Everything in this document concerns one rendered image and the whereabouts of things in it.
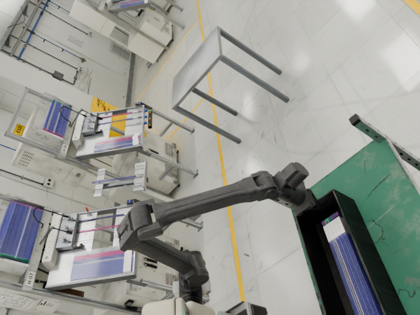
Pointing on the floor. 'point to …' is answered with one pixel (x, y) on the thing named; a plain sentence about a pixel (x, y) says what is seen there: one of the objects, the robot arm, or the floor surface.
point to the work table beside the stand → (204, 60)
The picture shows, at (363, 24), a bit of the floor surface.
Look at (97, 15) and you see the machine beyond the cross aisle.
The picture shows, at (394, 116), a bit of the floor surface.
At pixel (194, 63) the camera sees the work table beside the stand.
